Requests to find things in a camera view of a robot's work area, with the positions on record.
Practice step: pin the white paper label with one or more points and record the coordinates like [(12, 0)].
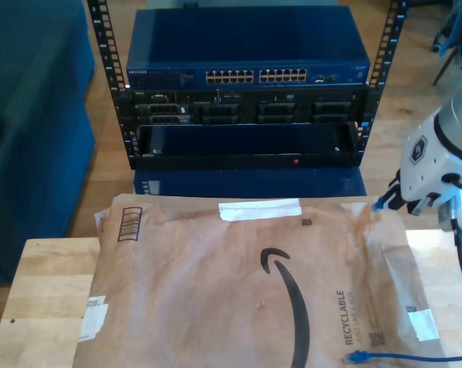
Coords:
[(93, 320)]

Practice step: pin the blue network switch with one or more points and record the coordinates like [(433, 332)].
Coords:
[(246, 34)]

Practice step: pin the brown paper mailer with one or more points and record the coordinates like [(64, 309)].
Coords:
[(196, 287)]

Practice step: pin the blue sofa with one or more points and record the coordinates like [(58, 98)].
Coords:
[(31, 134)]

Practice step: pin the black rack frame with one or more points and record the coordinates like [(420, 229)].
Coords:
[(123, 115)]

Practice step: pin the chair with dark legs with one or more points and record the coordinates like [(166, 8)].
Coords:
[(451, 23)]

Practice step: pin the white tape strip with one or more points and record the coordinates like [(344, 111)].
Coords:
[(259, 209), (423, 324)]

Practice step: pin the black rack server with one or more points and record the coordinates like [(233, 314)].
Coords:
[(246, 96)]

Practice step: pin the dark blue flat case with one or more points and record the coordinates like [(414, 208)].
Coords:
[(254, 184)]

